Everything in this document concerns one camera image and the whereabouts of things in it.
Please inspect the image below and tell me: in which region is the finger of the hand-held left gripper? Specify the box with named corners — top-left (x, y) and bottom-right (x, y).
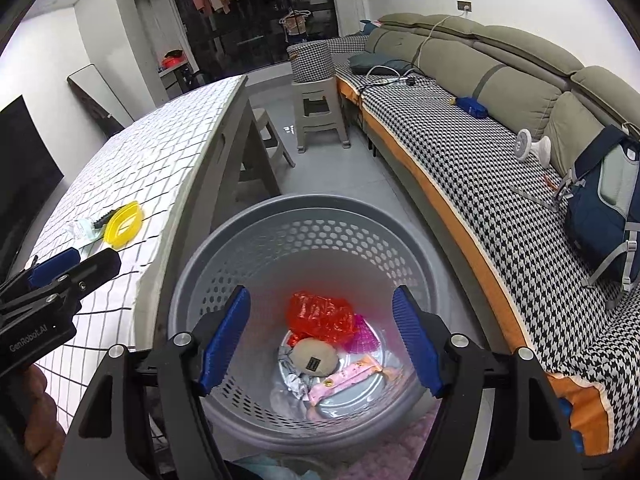
top-left (0, 249), bottom-right (82, 303)
top-left (27, 247), bottom-right (122, 312)

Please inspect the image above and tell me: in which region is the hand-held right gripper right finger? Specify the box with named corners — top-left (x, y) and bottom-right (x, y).
top-left (391, 285), bottom-right (586, 480)

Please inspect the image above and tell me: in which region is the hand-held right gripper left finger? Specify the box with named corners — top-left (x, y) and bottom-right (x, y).
top-left (55, 285), bottom-right (251, 480)

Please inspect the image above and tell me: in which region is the white plastic wrapper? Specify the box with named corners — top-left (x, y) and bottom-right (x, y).
top-left (67, 217), bottom-right (101, 246)

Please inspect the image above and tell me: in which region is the yellow plastic lid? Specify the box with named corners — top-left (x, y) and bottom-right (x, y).
top-left (103, 200), bottom-right (145, 250)

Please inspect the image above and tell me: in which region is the pink plastic shuttlecock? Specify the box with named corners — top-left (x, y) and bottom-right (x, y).
top-left (342, 314), bottom-right (380, 355)

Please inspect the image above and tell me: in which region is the silver foil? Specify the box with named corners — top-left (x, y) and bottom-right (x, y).
top-left (277, 345), bottom-right (313, 401)

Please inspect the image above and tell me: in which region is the pink wipes packet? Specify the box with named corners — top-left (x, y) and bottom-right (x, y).
top-left (306, 355), bottom-right (385, 407)

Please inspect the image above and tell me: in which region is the beige powder puff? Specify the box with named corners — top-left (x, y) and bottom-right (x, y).
top-left (291, 337), bottom-right (338, 376)

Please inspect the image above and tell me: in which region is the red plastic bag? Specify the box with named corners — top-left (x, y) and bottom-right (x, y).
top-left (286, 292), bottom-right (357, 345)

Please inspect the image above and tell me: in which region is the grey perforated laundry basket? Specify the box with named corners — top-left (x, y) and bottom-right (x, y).
top-left (167, 194), bottom-right (466, 456)

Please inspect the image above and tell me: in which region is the person's left hand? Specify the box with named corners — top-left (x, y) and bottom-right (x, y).
top-left (20, 364), bottom-right (67, 462)

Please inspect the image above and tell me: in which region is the black television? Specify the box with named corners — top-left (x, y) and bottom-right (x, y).
top-left (0, 95), bottom-right (66, 261)

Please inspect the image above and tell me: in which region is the pink fluffy rug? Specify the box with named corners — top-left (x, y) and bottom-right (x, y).
top-left (345, 410), bottom-right (443, 480)

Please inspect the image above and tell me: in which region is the grey folding table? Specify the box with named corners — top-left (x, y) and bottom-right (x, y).
top-left (131, 76), bottom-right (297, 353)

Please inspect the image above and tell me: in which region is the light blue cloth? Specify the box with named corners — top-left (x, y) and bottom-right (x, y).
top-left (235, 455), bottom-right (321, 480)

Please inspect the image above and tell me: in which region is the leaning floor mirror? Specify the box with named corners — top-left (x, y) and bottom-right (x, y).
top-left (67, 63), bottom-right (136, 138)

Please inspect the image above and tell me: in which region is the blue fabric piece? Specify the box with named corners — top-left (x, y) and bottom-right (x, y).
top-left (559, 399), bottom-right (585, 455)

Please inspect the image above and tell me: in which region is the grey desk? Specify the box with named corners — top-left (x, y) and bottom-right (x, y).
top-left (159, 62), bottom-right (206, 96)

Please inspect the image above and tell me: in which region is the navy grey backpack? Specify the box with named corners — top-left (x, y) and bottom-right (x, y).
top-left (557, 125), bottom-right (640, 311)

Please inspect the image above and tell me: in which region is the small white fan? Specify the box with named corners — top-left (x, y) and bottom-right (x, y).
top-left (515, 128), bottom-right (552, 164)

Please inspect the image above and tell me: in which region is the grey plastic stool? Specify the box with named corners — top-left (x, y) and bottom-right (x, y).
top-left (291, 77), bottom-right (351, 153)

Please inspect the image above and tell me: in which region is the blue pouch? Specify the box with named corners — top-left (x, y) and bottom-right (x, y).
top-left (456, 96), bottom-right (488, 118)

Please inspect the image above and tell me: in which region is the olive green sofa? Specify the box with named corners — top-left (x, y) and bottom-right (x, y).
top-left (345, 12), bottom-right (640, 181)

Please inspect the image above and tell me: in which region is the dark teal cushion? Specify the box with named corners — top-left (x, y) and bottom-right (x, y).
top-left (348, 53), bottom-right (408, 77)

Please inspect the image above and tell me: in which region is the houndstooth ottoman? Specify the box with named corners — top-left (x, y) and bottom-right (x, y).
top-left (286, 40), bottom-right (335, 83)

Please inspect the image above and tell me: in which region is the orange garment on hanger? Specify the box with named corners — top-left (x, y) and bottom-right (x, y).
top-left (279, 10), bottom-right (312, 46)

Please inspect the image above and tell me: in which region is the white charger cable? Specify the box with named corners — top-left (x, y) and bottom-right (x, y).
top-left (367, 10), bottom-right (468, 86)

